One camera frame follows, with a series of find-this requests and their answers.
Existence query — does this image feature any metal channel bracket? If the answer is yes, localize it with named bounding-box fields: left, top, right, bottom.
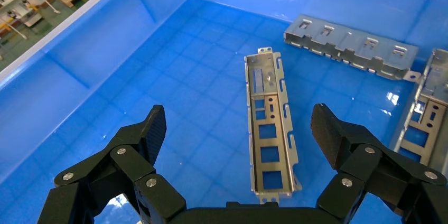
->
left=244, top=46, right=303, bottom=205

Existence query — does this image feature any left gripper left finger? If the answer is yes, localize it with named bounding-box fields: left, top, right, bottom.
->
left=36, top=105, right=187, bottom=224

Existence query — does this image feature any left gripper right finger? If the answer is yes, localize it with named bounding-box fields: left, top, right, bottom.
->
left=311, top=102, right=448, bottom=224

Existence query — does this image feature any blue plastic bin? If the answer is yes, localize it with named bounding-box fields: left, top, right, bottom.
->
left=0, top=0, right=448, bottom=224

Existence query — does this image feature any metal bracket with square holes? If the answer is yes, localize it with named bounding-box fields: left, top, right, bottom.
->
left=389, top=48, right=448, bottom=181

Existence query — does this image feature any metal bracket with four tabs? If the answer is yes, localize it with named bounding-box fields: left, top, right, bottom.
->
left=283, top=14, right=422, bottom=84

